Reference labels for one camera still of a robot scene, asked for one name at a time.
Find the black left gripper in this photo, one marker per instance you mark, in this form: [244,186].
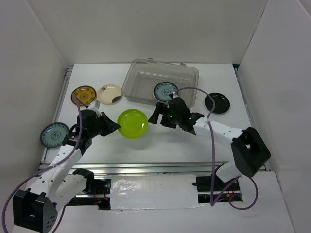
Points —
[111,125]

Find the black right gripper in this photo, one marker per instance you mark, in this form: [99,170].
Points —
[163,108]

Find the small blue floral plate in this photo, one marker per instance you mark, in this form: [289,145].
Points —
[162,91]

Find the lime green plate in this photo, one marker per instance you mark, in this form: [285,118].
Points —
[133,123]

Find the yellow patterned plate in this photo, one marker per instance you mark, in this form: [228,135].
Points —
[86,94]

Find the large blue floral plate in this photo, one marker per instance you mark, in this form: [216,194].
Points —
[53,135]

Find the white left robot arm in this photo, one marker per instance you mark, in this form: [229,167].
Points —
[37,207]

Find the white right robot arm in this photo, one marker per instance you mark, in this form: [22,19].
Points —
[248,148]

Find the clear plastic bin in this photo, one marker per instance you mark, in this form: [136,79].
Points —
[143,75]

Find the cream plate with dark brushstroke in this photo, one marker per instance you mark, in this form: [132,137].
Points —
[109,94]

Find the black plate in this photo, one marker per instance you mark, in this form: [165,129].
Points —
[222,103]

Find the aluminium table rail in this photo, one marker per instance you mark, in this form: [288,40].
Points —
[100,169]

